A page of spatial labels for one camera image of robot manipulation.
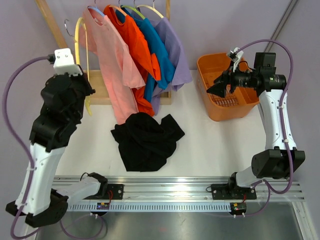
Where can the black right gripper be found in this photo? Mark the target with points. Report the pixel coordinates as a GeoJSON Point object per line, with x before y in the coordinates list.
{"type": "Point", "coordinates": [228, 77]}

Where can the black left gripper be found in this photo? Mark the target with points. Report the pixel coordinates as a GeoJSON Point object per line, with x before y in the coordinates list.
{"type": "Point", "coordinates": [83, 79]}

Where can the black t shirt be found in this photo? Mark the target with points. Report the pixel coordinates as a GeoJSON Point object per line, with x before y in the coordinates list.
{"type": "Point", "coordinates": [144, 144]}

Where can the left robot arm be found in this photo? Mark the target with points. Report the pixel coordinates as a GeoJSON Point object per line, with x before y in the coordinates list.
{"type": "Point", "coordinates": [62, 110]}

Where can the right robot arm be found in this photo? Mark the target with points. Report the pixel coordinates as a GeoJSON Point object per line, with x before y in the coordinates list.
{"type": "Point", "coordinates": [281, 157]}

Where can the lavender t shirt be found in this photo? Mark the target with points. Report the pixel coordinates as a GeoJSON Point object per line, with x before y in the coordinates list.
{"type": "Point", "coordinates": [176, 56]}

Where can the pink t shirt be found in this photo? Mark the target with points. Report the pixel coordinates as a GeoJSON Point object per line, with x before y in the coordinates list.
{"type": "Point", "coordinates": [118, 70]}

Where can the orange t shirt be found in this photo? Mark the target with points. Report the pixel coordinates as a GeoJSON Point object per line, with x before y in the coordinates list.
{"type": "Point", "coordinates": [144, 60]}

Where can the blue t shirt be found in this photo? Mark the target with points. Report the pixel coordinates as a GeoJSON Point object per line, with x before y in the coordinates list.
{"type": "Point", "coordinates": [157, 47]}

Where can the light blue hanger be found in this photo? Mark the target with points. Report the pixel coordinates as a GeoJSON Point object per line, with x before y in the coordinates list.
{"type": "Point", "coordinates": [96, 9]}

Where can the peach hanger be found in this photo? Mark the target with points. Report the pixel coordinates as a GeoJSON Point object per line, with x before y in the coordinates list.
{"type": "Point", "coordinates": [117, 8]}

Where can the green hanger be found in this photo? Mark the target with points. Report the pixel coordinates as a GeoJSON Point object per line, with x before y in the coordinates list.
{"type": "Point", "coordinates": [134, 10]}

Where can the cream hanger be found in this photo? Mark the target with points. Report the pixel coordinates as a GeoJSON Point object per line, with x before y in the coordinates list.
{"type": "Point", "coordinates": [152, 8]}

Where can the wooden clothes rack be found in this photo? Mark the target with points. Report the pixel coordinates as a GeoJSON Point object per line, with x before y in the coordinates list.
{"type": "Point", "coordinates": [101, 97]}

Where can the orange plastic basket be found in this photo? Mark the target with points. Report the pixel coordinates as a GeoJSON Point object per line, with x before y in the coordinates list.
{"type": "Point", "coordinates": [235, 105]}

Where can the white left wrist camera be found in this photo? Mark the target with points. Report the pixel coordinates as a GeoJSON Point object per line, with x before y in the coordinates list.
{"type": "Point", "coordinates": [64, 63]}

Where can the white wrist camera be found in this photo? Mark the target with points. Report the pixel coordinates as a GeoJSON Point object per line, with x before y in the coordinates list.
{"type": "Point", "coordinates": [235, 55]}
{"type": "Point", "coordinates": [64, 63]}

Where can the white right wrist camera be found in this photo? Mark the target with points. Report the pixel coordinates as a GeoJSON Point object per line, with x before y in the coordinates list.
{"type": "Point", "coordinates": [235, 55]}

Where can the aluminium mounting rail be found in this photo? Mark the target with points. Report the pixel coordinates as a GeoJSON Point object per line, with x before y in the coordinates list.
{"type": "Point", "coordinates": [183, 189]}

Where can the white slotted cable duct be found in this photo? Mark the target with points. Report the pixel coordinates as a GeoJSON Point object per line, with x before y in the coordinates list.
{"type": "Point", "coordinates": [91, 206]}

